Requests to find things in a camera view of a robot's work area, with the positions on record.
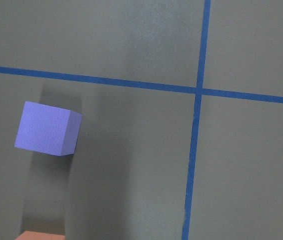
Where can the purple foam block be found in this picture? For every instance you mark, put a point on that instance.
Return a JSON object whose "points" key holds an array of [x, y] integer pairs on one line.
{"points": [[48, 129]]}

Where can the orange foam block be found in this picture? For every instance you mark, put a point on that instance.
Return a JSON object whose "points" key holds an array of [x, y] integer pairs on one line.
{"points": [[33, 235]]}

